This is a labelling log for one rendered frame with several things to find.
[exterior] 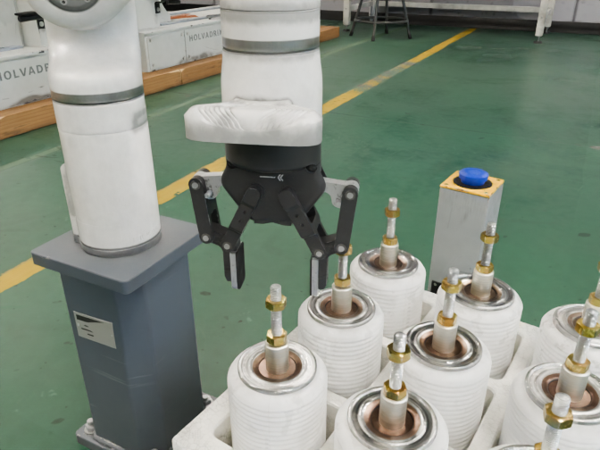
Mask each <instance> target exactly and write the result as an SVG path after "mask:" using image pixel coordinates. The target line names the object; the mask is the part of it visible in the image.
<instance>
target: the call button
mask: <svg viewBox="0 0 600 450"><path fill-rule="evenodd" d="M459 178H460V179H461V182H462V183H463V184H465V185H469V186H482V185H484V184H485V182H486V181H488V173H487V172H486V171H484V170H482V169H478V168H464V169H462V170H460V171H459Z"/></svg>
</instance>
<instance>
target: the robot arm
mask: <svg viewBox="0 0 600 450"><path fill-rule="evenodd" d="M27 2H28V3H29V5H30V6H31V8H32V9H33V10H34V11H35V12H36V13H37V14H38V15H40V16H41V17H42V18H44V22H45V27H46V36H47V43H48V58H49V59H48V71H47V77H48V83H49V87H50V92H51V97H52V101H53V106H54V114H55V118H56V123H57V128H58V131H59V136H60V140H61V145H62V153H63V158H64V162H65V163H64V164H63V165H62V166H61V174H62V182H63V186H64V191H65V195H66V200H67V205H68V209H69V214H70V217H71V226H72V230H73V235H74V239H75V242H78V243H80V244H81V247H82V249H83V250H84V251H85V252H86V253H88V254H91V255H93V256H97V257H103V258H116V257H124V256H130V255H133V254H139V253H142V252H144V251H146V250H148V249H149V248H151V247H153V246H155V245H156V244H157V243H158V242H159V241H160V239H161V237H162V231H161V223H160V215H159V208H158V200H157V193H156V185H155V178H154V165H153V157H152V150H151V143H150V136H149V128H148V121H147V114H146V100H145V93H144V87H143V79H142V62H141V51H140V44H139V36H138V20H137V13H136V5H135V0H27ZM320 6H321V0H220V12H221V41H222V47H223V48H222V65H221V98H222V103H216V104H197V105H194V106H191V107H190V108H189V109H188V111H187V112H186V113H185V114H184V119H185V128H186V138H188V139H190V140H195V141H202V142H214V143H225V155H226V167H225V170H224V171H219V172H210V171H209V170H208V169H206V168H202V169H200V170H199V171H198V172H197V173H196V174H195V175H194V176H193V177H192V179H191V180H190V181H189V182H188V186H189V191H190V195H191V199H192V204H193V208H194V213H195V217H196V225H197V229H198V233H199V237H200V240H201V241H202V242H203V243H205V244H210V243H213V244H215V245H217V246H219V247H220V248H221V249H222V251H223V261H224V273H225V278H226V280H227V281H231V285H232V288H237V289H241V287H242V284H243V282H244V280H245V276H246V271H245V254H244V242H240V237H241V236H242V234H243V232H244V230H245V228H246V225H247V223H248V222H249V220H253V221H254V223H259V224H265V223H271V222H274V223H277V224H279V225H283V226H291V225H292V223H293V224H294V226H295V227H296V230H297V232H298V234H299V236H300V237H301V238H303V239H304V241H305V243H306V244H307V245H308V247H309V249H310V251H311V253H312V256H311V259H310V296H318V294H319V290H320V289H322V290H324V288H325V287H326V285H327V281H328V276H329V256H330V255H332V254H346V253H347V252H348V250H349V245H350V239H351V235H352V229H353V224H354V215H355V209H356V204H357V198H358V193H359V188H360V181H359V179H357V178H356V177H349V178H348V179H347V180H340V179H330V178H327V176H326V174H325V172H324V170H323V169H322V165H321V141H322V71H321V57H320V48H319V46H320ZM221 186H223V187H224V188H225V190H226V191H227V192H228V194H229V195H230V196H231V198H232V199H233V200H234V201H235V203H236V204H237V206H238V209H237V211H236V213H235V215H234V217H233V219H232V221H231V223H230V225H229V227H228V228H227V227H225V226H222V225H221V220H220V215H219V210H218V205H217V201H216V196H217V195H218V194H219V193H220V190H221V189H220V187H221ZM324 192H326V193H328V194H329V195H330V196H331V202H332V204H333V205H334V206H335V207H337V208H340V211H339V217H338V223H337V233H335V234H330V235H328V234H327V232H326V230H325V229H324V227H323V225H322V223H321V217H320V215H319V213H318V211H317V209H316V207H315V205H314V204H315V203H316V202H317V201H318V199H319V198H320V197H321V196H322V195H323V193H324Z"/></svg>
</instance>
